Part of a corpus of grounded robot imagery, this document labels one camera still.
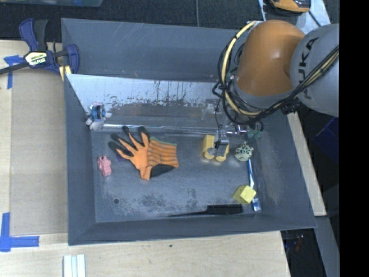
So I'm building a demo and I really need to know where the black comb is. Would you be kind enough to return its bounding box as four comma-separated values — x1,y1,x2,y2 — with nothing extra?
167,204,244,218

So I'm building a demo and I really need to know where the pink toy animal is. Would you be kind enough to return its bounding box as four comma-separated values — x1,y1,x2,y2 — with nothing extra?
96,155,112,178

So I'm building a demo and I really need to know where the grey metal bin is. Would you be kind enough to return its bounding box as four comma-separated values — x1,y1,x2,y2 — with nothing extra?
60,17,318,246

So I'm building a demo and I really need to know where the yellow block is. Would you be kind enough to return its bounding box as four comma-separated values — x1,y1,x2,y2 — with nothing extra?
201,134,231,163

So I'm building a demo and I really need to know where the blue and white toy animal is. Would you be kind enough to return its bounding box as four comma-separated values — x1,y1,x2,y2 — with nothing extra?
85,102,113,131

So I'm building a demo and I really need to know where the yellow cube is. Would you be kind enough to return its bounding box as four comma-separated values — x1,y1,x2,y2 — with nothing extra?
232,184,257,205

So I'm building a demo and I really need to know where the orange and black work glove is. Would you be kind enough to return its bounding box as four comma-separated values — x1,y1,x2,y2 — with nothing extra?
108,125,180,181

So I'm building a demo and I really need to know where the blue and white toothbrush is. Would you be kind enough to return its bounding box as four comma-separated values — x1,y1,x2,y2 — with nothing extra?
247,158,262,212

